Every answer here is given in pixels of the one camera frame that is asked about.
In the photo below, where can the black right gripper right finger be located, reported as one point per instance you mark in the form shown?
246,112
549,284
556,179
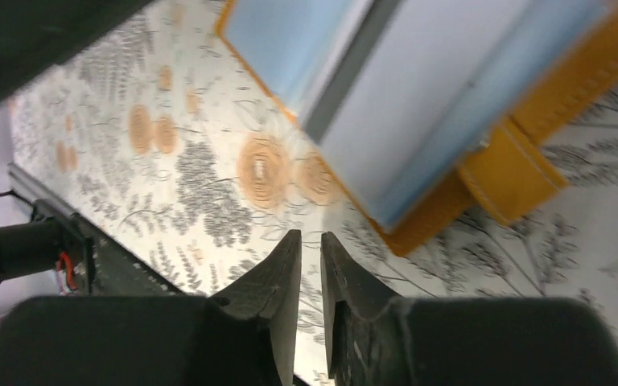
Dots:
375,336

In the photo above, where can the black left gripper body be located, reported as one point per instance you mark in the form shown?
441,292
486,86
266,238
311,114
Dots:
35,34

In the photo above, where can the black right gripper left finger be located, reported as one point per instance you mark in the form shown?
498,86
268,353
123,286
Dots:
243,335

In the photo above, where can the yellow leather card holder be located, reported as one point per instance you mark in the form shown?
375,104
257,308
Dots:
483,150

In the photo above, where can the white card with black stripe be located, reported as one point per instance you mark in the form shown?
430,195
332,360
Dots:
407,64

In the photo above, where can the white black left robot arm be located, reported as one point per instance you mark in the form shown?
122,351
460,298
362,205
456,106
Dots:
43,243

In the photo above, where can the floral patterned table mat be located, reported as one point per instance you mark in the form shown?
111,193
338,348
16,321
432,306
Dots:
158,136

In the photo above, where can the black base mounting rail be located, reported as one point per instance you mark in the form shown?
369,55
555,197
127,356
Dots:
117,271

